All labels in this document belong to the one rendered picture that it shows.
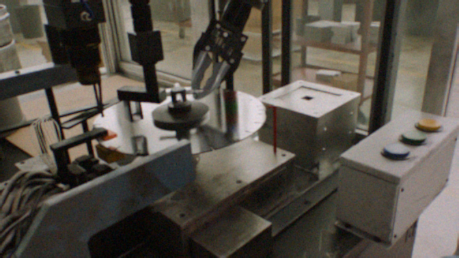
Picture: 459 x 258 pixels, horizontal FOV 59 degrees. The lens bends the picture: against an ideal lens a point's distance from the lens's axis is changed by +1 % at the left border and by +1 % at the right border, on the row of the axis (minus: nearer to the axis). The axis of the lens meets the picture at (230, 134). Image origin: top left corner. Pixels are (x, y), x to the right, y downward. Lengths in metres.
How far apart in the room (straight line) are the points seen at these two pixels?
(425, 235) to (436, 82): 1.22
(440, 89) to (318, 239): 0.42
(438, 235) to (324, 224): 1.32
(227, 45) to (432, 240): 1.56
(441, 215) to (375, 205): 1.50
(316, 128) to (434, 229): 1.32
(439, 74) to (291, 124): 0.32
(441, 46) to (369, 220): 0.39
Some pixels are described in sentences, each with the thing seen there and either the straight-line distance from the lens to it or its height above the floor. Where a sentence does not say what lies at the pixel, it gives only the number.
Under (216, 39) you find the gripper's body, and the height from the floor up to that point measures 1.09.
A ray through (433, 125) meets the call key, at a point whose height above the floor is 0.91.
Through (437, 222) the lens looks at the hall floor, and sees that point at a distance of 2.18.
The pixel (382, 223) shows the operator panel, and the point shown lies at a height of 0.80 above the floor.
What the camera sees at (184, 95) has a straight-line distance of 0.76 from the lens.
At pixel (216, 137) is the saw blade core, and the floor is 0.95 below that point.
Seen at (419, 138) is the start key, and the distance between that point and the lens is 0.81.
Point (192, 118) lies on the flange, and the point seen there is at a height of 0.96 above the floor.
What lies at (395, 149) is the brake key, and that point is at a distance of 0.76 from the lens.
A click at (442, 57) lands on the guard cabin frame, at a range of 0.95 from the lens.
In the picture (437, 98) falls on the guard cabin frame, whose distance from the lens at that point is 0.97.
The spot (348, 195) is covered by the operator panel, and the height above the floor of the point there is 0.82.
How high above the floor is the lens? 1.25
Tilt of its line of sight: 26 degrees down
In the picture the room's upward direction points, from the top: 3 degrees counter-clockwise
